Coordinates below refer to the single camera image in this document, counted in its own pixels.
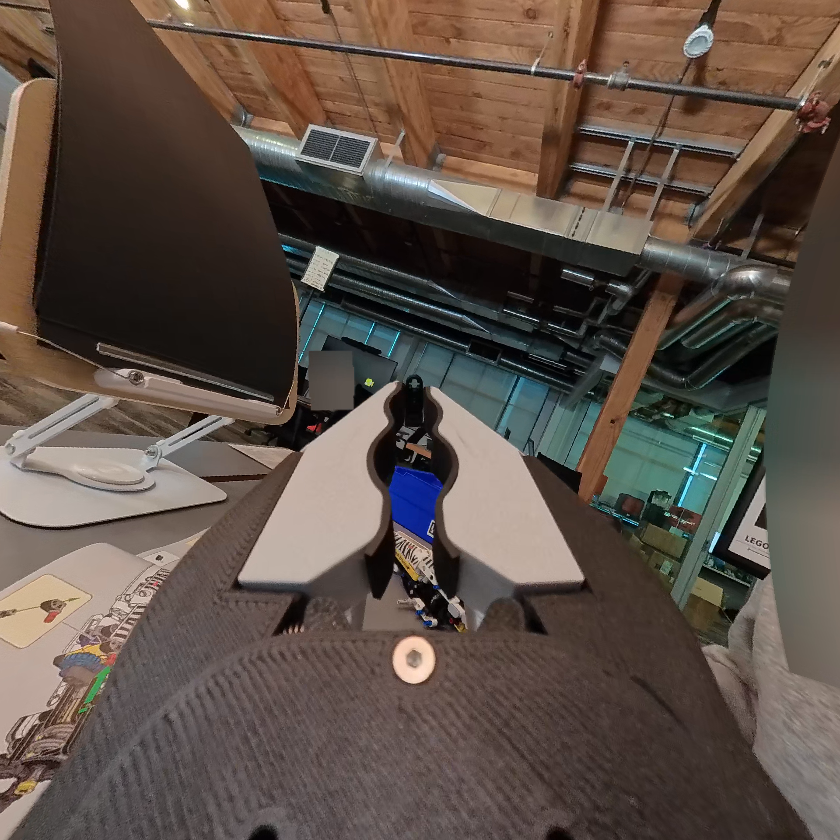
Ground rectangular metal air duct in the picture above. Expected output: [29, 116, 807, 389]
[233, 125, 795, 290]

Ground framed poster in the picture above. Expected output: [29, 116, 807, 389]
[713, 458, 773, 580]

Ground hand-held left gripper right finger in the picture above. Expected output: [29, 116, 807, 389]
[427, 387, 585, 627]

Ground round metal duct pipes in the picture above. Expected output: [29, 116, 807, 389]
[594, 262, 795, 391]

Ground white vent grille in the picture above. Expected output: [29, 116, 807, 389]
[294, 124, 380, 175]

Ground thin white cable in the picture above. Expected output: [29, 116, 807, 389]
[0, 320, 129, 380]

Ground striped lego vehicle model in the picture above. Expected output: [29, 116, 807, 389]
[392, 530, 468, 632]

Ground silver laptop with stickers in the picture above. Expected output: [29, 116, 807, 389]
[0, 541, 199, 818]

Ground black monitor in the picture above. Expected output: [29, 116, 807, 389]
[0, 0, 301, 426]

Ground blue plastic bin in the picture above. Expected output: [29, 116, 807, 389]
[390, 466, 445, 547]

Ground black sprinkler pipe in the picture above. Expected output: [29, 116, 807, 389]
[147, 18, 807, 111]

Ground white monitor stand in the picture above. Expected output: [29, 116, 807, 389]
[0, 367, 228, 527]

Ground person in grey hoodie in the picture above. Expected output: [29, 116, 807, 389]
[701, 576, 840, 840]

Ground wooden post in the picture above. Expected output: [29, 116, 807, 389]
[577, 272, 688, 501]

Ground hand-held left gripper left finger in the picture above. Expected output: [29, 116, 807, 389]
[238, 381, 403, 624]

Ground white paper note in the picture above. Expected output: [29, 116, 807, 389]
[300, 247, 341, 290]

